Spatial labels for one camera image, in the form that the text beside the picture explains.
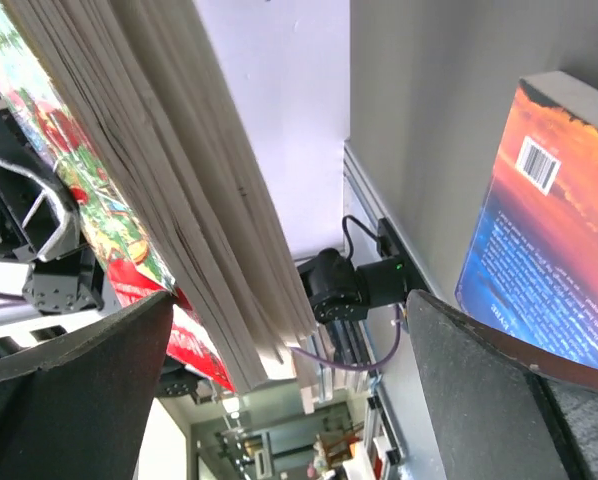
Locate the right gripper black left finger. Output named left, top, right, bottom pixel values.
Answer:
left=0, top=292, right=174, bottom=479

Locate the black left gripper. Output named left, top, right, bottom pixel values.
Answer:
left=0, top=101, right=104, bottom=315

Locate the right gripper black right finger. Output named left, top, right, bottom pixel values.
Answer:
left=406, top=290, right=598, bottom=479

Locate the red Treehouse book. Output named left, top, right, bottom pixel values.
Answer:
left=0, top=1, right=316, bottom=394

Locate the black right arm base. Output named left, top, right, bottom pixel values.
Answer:
left=298, top=215, right=430, bottom=324

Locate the orange blue sunset book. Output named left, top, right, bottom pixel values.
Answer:
left=455, top=71, right=598, bottom=369

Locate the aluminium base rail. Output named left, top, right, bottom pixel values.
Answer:
left=298, top=139, right=445, bottom=480

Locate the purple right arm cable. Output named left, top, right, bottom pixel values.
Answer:
left=288, top=304, right=410, bottom=374

